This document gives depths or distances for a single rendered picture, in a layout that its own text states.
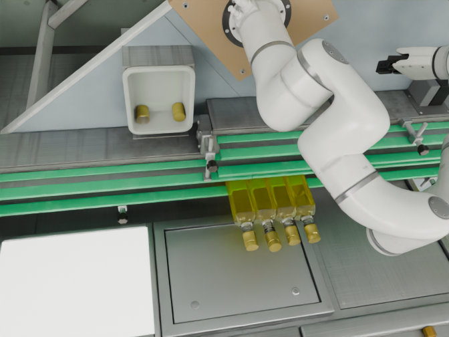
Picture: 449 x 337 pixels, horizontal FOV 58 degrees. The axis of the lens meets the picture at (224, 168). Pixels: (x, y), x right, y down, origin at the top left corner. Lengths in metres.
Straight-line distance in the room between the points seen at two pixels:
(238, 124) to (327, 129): 0.49
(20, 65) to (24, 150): 0.70
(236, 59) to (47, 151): 0.58
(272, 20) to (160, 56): 0.31
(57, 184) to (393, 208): 0.83
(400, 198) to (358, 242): 0.71
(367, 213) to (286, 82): 0.25
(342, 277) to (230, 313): 0.37
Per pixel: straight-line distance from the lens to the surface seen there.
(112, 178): 1.14
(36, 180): 1.18
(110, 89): 1.15
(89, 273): 1.19
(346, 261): 1.33
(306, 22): 1.00
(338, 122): 0.66
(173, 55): 1.03
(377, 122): 0.66
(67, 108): 1.20
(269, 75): 0.76
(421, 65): 1.06
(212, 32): 0.95
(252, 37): 0.84
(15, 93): 1.75
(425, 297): 1.37
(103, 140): 1.21
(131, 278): 1.17
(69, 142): 1.22
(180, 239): 1.22
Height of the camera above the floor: 1.62
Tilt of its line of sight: 37 degrees down
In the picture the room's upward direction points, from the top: 167 degrees clockwise
